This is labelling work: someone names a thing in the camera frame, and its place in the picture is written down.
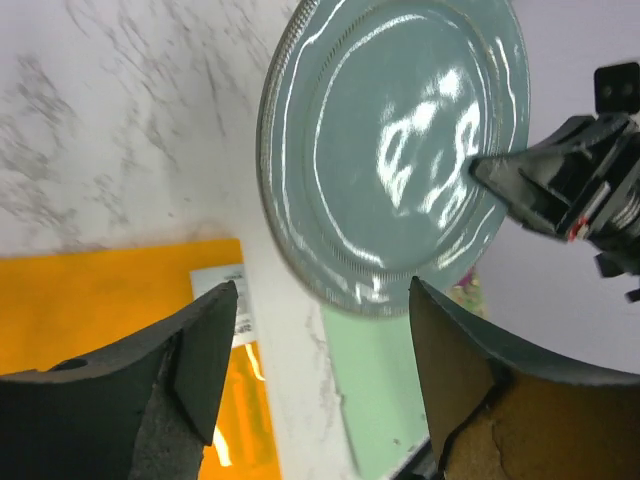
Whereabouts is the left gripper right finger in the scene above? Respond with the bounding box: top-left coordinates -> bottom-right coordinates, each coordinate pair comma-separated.
409,279 -> 639,479

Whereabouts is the white label sticker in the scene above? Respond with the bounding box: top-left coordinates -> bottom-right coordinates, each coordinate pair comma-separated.
190,264 -> 257,349

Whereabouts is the mint green cutting mat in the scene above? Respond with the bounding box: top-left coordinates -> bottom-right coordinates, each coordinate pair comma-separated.
322,306 -> 428,479

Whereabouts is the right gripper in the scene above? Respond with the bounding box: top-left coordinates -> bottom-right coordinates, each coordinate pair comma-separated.
469,61 -> 639,278

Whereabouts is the grey-blue plate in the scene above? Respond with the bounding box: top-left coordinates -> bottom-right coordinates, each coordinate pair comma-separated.
256,1 -> 530,317

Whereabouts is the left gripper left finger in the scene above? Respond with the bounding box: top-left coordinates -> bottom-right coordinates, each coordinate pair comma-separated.
1,282 -> 236,479

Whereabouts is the orange cutting mat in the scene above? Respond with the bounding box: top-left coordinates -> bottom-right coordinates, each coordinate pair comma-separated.
1,239 -> 281,479

